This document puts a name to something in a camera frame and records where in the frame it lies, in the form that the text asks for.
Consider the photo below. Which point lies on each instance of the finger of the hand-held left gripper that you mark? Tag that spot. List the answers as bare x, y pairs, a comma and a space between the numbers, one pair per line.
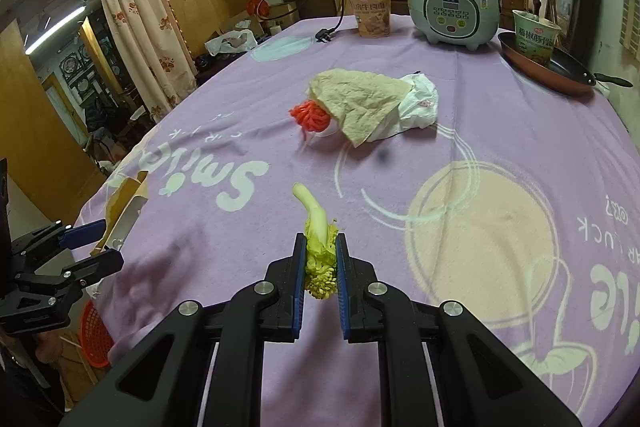
102, 262
85, 233

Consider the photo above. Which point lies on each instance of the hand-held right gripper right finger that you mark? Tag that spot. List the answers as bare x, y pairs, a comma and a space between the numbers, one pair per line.
342, 287

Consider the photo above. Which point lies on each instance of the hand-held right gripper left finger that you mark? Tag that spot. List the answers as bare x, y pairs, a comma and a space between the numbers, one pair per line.
300, 277

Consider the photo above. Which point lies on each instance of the green leafy vegetable stalk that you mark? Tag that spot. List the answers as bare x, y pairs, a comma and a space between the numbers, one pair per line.
320, 247

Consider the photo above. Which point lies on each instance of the red plastic mesh basket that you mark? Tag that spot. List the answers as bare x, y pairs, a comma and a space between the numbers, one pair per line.
97, 337

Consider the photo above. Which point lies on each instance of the brown paper towel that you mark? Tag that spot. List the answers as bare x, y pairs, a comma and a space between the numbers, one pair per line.
360, 102

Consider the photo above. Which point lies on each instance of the person's left forearm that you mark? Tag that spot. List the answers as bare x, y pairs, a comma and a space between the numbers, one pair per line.
25, 387

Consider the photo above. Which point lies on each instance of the brown cardboard carton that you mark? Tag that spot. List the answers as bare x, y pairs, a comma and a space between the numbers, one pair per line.
125, 212

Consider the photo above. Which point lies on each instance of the dark display cabinet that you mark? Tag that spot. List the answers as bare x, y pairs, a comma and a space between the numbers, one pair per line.
85, 72

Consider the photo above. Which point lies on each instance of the purple printed tablecloth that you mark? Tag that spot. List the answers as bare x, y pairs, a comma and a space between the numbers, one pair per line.
450, 157

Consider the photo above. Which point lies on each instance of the white crumpled tissue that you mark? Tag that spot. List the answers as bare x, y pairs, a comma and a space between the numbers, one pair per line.
417, 107

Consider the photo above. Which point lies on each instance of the fluorescent tube light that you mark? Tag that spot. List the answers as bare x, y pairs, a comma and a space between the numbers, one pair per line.
55, 29

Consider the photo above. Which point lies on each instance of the dark wooden sideboard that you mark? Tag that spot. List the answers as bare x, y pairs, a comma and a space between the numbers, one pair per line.
212, 67

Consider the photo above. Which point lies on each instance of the floral curtain with red valance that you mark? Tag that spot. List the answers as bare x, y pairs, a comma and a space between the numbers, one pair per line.
145, 32

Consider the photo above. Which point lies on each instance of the white plastic shopping bag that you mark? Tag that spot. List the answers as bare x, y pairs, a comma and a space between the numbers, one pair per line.
230, 43

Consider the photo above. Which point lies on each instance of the cardboard box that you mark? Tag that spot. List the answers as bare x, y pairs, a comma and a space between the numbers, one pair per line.
285, 13

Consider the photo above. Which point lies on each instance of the orange instant noodle cup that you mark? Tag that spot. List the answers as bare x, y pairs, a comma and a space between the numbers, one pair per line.
370, 14

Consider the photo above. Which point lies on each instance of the red hanging decoration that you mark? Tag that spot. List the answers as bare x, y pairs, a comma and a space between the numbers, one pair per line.
259, 7

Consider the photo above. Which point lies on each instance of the brown frying pan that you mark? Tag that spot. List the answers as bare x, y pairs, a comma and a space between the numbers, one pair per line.
567, 68

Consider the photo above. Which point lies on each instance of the green instant noodle cup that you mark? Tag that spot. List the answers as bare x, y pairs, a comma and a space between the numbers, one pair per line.
537, 39

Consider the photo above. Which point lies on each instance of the tile pattern wall sheet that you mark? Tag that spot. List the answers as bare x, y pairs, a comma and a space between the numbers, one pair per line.
631, 7

